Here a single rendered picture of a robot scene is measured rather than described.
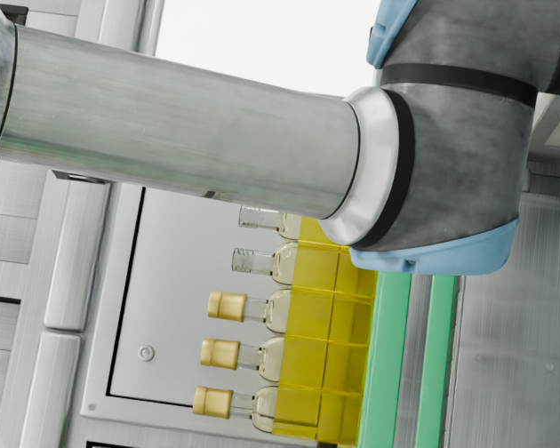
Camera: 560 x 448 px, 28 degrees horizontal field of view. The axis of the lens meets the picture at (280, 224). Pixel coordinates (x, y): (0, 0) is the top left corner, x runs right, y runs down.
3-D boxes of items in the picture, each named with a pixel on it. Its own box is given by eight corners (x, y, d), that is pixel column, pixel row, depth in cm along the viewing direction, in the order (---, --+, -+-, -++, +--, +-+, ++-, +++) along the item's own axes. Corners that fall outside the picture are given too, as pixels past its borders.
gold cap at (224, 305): (247, 296, 138) (212, 292, 138) (246, 291, 134) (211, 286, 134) (244, 324, 137) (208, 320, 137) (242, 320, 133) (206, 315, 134)
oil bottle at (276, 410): (429, 410, 135) (255, 386, 136) (436, 406, 130) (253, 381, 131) (424, 457, 134) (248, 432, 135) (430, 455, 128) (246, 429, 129)
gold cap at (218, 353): (237, 368, 136) (202, 364, 136) (241, 340, 136) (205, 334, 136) (235, 372, 132) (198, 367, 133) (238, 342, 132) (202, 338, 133)
